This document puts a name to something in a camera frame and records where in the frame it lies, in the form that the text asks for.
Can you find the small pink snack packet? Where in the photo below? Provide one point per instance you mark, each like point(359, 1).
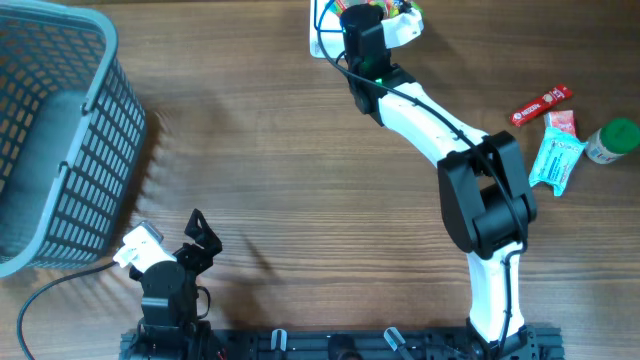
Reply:
point(561, 120)

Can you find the dark grey plastic basket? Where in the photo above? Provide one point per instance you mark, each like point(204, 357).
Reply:
point(72, 130)

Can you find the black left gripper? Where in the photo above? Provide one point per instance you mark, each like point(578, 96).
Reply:
point(201, 260)

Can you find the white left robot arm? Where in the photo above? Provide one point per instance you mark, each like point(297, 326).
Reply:
point(170, 327)

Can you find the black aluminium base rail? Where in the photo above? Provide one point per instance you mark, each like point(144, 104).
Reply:
point(530, 343)

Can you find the white teal wipes pack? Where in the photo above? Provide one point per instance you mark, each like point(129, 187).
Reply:
point(558, 154)

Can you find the small red white packet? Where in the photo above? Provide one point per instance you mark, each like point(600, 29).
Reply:
point(541, 104)

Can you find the green lid jar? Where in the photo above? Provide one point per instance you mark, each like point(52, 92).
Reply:
point(616, 139)

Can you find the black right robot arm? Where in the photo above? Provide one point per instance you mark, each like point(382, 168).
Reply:
point(486, 202)

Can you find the green Haribo candy bag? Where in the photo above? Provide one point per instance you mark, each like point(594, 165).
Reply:
point(391, 8)

